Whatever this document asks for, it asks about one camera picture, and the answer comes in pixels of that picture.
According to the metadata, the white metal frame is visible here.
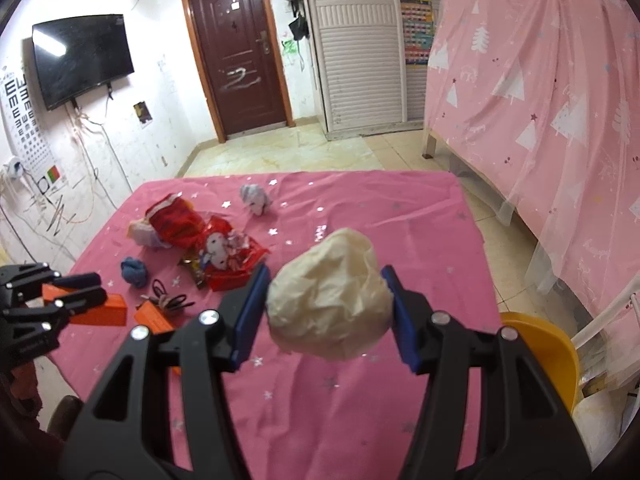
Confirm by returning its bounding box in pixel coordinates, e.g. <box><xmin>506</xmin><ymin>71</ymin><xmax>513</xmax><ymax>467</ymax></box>
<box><xmin>570</xmin><ymin>292</ymin><xmax>640</xmax><ymax>351</ymax></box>

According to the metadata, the yellow plastic chair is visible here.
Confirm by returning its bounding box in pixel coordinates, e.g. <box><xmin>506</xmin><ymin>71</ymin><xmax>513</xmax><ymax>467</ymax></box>
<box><xmin>500</xmin><ymin>311</ymin><xmax>583</xmax><ymax>413</ymax></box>

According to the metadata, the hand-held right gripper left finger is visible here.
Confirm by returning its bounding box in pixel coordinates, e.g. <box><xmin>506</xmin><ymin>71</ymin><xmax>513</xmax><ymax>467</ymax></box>
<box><xmin>59</xmin><ymin>263</ymin><xmax>273</xmax><ymax>480</ymax></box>

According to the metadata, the dark brown door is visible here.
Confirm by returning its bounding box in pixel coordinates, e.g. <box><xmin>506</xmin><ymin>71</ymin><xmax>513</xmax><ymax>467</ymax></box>
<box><xmin>179</xmin><ymin>0</ymin><xmax>293</xmax><ymax>143</ymax></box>

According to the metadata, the pink star tablecloth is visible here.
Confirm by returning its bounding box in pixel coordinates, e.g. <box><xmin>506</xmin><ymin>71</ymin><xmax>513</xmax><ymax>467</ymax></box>
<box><xmin>47</xmin><ymin>170</ymin><xmax>503</xmax><ymax>480</ymax></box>

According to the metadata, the orange box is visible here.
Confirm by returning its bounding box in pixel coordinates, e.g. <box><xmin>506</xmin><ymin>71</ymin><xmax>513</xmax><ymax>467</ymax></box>
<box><xmin>42</xmin><ymin>284</ymin><xmax>127</xmax><ymax>327</ymax></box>
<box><xmin>134</xmin><ymin>301</ymin><xmax>182</xmax><ymax>376</ymax></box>

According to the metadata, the white shutter wardrobe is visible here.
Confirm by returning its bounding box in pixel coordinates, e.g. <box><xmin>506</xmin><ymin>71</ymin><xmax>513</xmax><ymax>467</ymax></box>
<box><xmin>300</xmin><ymin>0</ymin><xmax>408</xmax><ymax>133</ymax></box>

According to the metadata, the cream paper ball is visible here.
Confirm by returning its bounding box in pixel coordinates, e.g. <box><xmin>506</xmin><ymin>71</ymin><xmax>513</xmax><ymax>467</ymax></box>
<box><xmin>265</xmin><ymin>227</ymin><xmax>394</xmax><ymax>361</ymax></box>

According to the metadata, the grey crumpled paper ball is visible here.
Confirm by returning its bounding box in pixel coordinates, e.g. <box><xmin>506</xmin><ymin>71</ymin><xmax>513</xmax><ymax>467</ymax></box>
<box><xmin>240</xmin><ymin>183</ymin><xmax>273</xmax><ymax>216</ymax></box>

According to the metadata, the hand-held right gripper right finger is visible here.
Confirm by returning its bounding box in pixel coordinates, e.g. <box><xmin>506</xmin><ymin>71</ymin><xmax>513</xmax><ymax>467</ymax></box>
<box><xmin>380</xmin><ymin>265</ymin><xmax>593</xmax><ymax>480</ymax></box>

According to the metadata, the black hair tie with pompom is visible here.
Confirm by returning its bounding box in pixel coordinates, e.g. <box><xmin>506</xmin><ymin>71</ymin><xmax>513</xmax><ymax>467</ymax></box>
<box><xmin>141</xmin><ymin>279</ymin><xmax>174</xmax><ymax>313</ymax></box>

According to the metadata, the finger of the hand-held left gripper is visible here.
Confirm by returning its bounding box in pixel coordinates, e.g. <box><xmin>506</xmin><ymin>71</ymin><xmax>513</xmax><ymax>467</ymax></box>
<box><xmin>0</xmin><ymin>287</ymin><xmax>108</xmax><ymax>337</ymax></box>
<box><xmin>0</xmin><ymin>262</ymin><xmax>102</xmax><ymax>307</ymax></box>

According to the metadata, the colourful grid wall poster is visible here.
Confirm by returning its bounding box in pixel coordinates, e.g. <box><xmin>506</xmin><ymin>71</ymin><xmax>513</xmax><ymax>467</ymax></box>
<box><xmin>399</xmin><ymin>0</ymin><xmax>433</xmax><ymax>67</ymax></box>

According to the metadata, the eye chart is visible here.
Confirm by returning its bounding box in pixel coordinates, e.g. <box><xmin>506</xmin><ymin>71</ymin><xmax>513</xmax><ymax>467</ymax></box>
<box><xmin>0</xmin><ymin>62</ymin><xmax>66</xmax><ymax>196</ymax></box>

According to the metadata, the red cartoon snack packet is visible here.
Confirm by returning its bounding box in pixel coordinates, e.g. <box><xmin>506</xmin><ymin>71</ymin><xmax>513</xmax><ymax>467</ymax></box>
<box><xmin>180</xmin><ymin>215</ymin><xmax>271</xmax><ymax>292</ymax></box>

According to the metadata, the red and white plastic bag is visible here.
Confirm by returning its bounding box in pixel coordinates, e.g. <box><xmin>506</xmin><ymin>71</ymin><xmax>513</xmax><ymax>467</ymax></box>
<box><xmin>127</xmin><ymin>195</ymin><xmax>206</xmax><ymax>251</ymax></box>

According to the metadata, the pink tree-print bed cover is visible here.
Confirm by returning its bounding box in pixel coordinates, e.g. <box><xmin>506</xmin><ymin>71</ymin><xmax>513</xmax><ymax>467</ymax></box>
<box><xmin>424</xmin><ymin>0</ymin><xmax>640</xmax><ymax>331</ymax></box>

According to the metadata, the black hair tie with charm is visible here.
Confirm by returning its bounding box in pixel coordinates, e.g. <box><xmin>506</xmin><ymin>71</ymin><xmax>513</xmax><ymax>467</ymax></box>
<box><xmin>164</xmin><ymin>292</ymin><xmax>196</xmax><ymax>317</ymax></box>

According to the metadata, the blue cloth ball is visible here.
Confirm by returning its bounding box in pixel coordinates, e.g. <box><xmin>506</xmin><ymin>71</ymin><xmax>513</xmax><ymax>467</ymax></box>
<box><xmin>120</xmin><ymin>256</ymin><xmax>149</xmax><ymax>288</ymax></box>

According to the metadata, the black wall television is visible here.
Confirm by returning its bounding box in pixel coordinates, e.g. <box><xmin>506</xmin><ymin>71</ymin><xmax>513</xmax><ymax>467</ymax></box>
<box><xmin>31</xmin><ymin>14</ymin><xmax>136</xmax><ymax>112</ymax></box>

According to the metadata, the person's dark red clothing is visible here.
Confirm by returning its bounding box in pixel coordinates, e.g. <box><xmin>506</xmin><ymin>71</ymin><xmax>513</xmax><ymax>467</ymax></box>
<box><xmin>0</xmin><ymin>360</ymin><xmax>66</xmax><ymax>480</ymax></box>

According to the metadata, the wooden bed frame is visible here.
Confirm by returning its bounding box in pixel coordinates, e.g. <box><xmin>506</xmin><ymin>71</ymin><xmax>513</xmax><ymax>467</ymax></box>
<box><xmin>421</xmin><ymin>120</ymin><xmax>516</xmax><ymax>226</ymax></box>

